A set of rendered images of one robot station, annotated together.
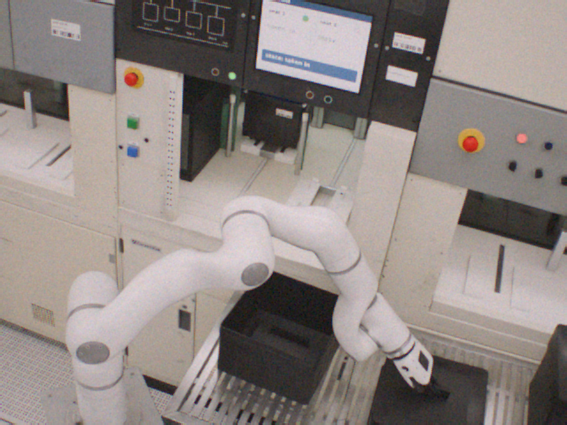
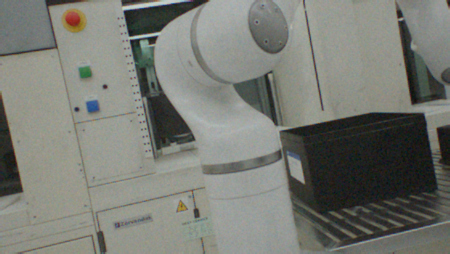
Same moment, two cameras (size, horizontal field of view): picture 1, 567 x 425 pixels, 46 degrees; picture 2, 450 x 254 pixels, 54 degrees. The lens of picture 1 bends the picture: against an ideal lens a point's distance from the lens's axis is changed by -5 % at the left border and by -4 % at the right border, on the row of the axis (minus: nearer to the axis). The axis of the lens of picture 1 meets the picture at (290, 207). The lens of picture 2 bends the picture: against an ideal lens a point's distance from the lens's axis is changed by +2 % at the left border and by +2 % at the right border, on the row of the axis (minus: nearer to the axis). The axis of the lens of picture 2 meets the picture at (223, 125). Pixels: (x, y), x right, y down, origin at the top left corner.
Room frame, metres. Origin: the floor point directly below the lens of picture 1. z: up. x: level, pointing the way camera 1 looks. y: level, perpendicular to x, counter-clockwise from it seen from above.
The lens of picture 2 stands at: (0.46, 0.65, 1.04)
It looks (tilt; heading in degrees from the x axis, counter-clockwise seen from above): 3 degrees down; 338
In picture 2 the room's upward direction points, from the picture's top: 11 degrees counter-clockwise
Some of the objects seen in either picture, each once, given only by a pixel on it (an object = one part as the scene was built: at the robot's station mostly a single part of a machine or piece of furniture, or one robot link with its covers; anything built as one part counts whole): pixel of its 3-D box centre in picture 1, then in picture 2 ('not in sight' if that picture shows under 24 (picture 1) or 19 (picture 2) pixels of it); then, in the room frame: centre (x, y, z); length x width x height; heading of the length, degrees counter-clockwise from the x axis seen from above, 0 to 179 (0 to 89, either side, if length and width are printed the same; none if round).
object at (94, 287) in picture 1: (95, 326); (213, 88); (1.08, 0.40, 1.07); 0.19 x 0.12 x 0.24; 16
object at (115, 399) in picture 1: (101, 395); (254, 225); (1.05, 0.40, 0.85); 0.19 x 0.19 x 0.18
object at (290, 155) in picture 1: (275, 141); (184, 143); (2.32, 0.09, 0.89); 0.22 x 0.21 x 0.04; 167
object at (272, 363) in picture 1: (283, 334); (349, 156); (1.36, -0.03, 0.85); 0.28 x 0.28 x 0.17; 72
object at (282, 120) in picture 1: (280, 102); (177, 107); (2.32, 0.09, 1.06); 0.24 x 0.20 x 0.32; 77
